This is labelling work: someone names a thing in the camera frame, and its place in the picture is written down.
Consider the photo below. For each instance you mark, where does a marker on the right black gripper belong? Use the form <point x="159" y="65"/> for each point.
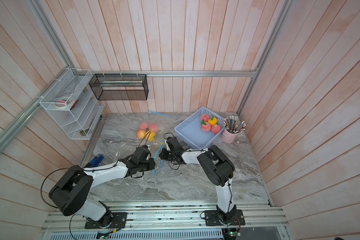
<point x="164" y="157"/>

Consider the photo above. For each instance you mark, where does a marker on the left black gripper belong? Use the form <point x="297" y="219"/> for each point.
<point x="151" y="165"/>

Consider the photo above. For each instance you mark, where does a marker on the orange pink toy peach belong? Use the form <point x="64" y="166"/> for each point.
<point x="141" y="134"/>

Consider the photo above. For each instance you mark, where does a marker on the clear zip-top bag blue zipper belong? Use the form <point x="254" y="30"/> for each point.
<point x="164" y="122"/>

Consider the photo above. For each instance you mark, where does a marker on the pink peach basket front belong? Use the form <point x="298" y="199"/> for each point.
<point x="144" y="126"/>

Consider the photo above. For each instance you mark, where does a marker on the pink peach basket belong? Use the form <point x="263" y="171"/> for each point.
<point x="205" y="126"/>
<point x="144" y="126"/>
<point x="215" y="129"/>

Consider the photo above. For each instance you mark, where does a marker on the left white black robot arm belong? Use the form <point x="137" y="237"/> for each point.
<point x="70" y="194"/>

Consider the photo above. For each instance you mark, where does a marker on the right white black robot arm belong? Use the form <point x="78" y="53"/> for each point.
<point x="216" y="165"/>

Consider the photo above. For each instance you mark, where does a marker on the lavender plastic basket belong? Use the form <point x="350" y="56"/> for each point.
<point x="190" y="130"/>

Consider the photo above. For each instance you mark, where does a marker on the blue black device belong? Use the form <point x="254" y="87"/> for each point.
<point x="95" y="162"/>

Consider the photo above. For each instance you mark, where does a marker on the bundle of pens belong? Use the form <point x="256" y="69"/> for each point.
<point x="234" y="125"/>

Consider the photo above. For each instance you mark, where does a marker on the tape roll on shelf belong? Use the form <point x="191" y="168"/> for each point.
<point x="64" y="102"/>

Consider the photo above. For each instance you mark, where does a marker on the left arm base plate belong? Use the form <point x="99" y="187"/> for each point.
<point x="109" y="220"/>

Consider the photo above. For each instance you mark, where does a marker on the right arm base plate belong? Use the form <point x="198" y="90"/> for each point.
<point x="218" y="218"/>

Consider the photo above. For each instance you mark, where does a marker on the white wire shelf rack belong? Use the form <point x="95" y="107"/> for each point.
<point x="80" y="121"/>

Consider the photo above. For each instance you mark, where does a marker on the black mesh wall basket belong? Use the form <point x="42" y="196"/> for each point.
<point x="120" y="87"/>

